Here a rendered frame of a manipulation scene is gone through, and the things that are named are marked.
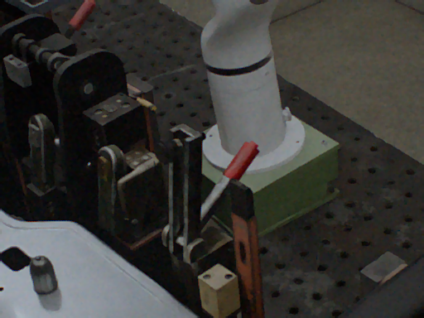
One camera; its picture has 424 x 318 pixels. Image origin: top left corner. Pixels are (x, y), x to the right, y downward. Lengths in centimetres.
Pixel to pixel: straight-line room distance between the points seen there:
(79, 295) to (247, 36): 57
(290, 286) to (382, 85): 189
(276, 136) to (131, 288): 59
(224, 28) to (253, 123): 21
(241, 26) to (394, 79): 197
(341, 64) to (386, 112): 35
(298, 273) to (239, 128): 27
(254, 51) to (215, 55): 7
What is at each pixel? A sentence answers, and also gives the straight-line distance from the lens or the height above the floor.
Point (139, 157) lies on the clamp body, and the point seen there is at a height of 107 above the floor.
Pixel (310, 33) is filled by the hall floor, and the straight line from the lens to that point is 378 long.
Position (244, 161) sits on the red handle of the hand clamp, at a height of 114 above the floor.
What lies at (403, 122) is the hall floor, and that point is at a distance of 326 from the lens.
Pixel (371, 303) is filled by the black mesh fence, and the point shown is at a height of 155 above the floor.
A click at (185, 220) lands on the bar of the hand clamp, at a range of 114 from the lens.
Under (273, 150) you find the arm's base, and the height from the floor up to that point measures 82.
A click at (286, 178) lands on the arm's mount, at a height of 80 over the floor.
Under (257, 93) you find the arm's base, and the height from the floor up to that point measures 95.
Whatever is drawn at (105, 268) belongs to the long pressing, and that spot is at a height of 100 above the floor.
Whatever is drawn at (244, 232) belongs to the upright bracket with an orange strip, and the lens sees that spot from 108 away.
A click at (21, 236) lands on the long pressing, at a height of 100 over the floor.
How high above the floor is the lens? 183
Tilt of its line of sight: 38 degrees down
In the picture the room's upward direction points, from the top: 9 degrees counter-clockwise
